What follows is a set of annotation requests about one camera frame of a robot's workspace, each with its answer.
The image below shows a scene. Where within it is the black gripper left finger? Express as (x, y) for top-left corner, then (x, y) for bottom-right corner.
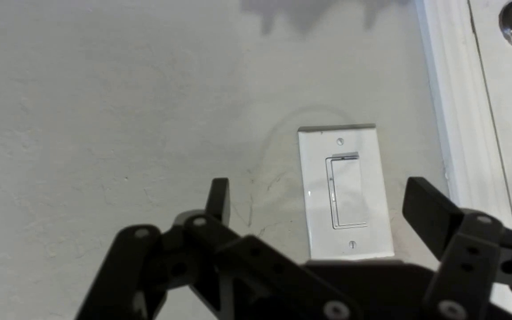
(75, 175), (354, 320)

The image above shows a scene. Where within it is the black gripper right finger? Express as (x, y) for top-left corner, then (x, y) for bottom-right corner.
(400, 174), (512, 320)

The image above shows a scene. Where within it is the white light switch plate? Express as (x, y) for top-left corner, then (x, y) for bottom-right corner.
(295, 122), (398, 262)

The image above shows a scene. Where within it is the white door frame trim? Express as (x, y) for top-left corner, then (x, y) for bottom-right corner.
(414, 0), (512, 238)

